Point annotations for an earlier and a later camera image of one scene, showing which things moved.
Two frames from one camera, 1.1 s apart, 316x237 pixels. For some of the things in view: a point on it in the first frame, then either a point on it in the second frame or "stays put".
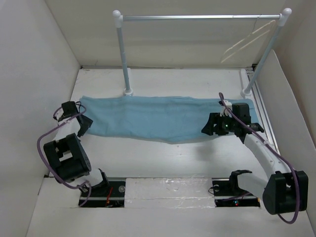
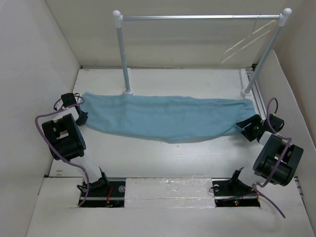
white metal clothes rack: (283, 18) stays put
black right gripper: (214, 118) -> (255, 119)
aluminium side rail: (257, 99) stays put
